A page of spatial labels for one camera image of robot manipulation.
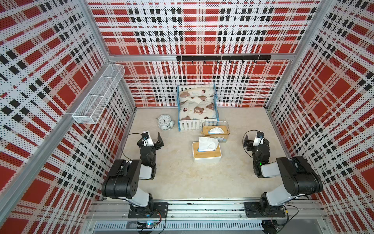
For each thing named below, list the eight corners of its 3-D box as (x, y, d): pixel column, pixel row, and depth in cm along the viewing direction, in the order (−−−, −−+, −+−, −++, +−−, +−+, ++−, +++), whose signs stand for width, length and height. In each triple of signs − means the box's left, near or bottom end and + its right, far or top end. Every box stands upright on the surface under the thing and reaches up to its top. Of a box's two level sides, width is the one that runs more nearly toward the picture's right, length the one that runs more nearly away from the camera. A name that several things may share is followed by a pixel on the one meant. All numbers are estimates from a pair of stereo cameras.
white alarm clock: (162, 133, 107) (161, 130, 104) (155, 120, 115) (154, 117, 112) (175, 127, 110) (175, 124, 107) (168, 115, 118) (167, 112, 115)
